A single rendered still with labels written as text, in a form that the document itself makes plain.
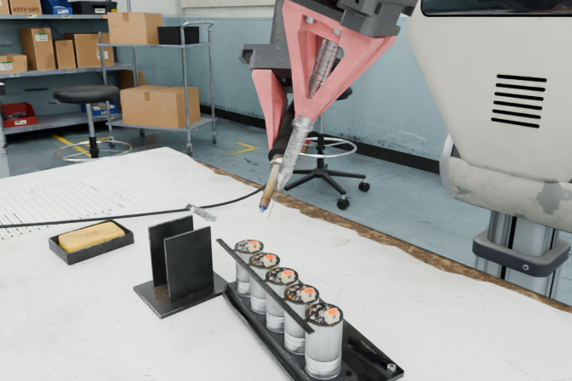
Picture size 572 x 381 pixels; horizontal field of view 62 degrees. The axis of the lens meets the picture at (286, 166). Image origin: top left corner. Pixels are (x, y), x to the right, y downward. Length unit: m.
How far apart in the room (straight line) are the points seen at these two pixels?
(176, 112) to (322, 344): 3.39
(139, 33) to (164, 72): 1.67
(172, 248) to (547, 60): 0.47
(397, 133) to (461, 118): 2.77
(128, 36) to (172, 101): 0.57
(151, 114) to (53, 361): 3.42
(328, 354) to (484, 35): 0.47
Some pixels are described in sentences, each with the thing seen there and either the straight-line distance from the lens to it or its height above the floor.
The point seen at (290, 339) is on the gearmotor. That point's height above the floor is 0.78.
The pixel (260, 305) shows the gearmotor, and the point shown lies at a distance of 0.40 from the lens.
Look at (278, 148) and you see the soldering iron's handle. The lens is 0.45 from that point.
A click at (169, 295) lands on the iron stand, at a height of 0.76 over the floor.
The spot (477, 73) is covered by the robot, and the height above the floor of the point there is 0.93.
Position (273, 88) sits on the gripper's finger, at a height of 0.93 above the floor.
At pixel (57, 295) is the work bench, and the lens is 0.51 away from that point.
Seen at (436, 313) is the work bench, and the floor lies 0.75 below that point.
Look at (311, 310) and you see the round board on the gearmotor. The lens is 0.33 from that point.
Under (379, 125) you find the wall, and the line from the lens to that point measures 3.54.
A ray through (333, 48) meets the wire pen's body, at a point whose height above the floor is 0.98.
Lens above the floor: 1.00
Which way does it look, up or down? 17 degrees down
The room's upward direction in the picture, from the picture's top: straight up
